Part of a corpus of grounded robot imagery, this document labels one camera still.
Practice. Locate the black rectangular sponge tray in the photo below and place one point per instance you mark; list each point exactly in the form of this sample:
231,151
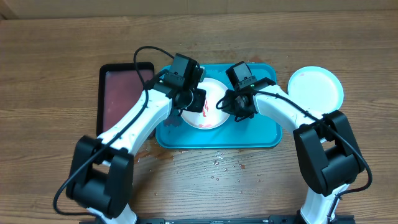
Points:
119,89

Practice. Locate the white plate with sauce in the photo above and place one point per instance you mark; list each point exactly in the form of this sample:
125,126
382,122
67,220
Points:
210,117

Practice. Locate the teal plastic tray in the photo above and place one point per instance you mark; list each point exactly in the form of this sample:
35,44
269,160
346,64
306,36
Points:
260,131

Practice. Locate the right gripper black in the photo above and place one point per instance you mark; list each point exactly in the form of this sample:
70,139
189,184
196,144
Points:
232,109

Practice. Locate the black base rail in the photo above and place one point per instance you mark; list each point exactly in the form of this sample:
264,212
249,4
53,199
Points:
273,219

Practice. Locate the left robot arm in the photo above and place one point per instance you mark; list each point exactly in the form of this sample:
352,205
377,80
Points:
101,173

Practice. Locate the light blue plate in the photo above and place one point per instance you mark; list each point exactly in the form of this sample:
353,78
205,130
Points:
317,88

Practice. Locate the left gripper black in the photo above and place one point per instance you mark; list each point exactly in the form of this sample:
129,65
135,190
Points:
200,95

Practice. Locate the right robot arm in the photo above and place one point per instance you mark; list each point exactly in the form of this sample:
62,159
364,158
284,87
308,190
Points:
328,154

